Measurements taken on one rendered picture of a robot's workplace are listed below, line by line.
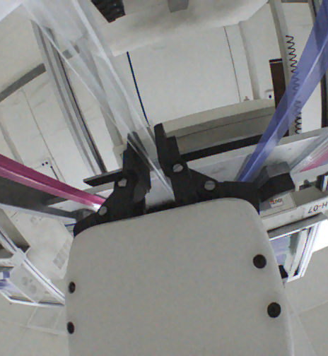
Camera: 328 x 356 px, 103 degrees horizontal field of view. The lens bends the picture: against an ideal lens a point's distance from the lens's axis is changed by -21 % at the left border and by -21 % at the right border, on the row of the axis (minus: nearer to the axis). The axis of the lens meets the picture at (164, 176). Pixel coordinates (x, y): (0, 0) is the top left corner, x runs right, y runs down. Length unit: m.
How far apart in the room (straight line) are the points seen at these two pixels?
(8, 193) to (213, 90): 1.88
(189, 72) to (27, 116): 2.03
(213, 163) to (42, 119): 2.33
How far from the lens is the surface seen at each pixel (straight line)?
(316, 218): 0.73
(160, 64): 1.91
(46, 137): 2.45
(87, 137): 0.49
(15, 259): 1.11
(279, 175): 0.30
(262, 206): 0.36
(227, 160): 0.21
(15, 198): 0.26
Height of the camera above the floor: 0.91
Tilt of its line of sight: 24 degrees up
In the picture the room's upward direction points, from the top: 162 degrees clockwise
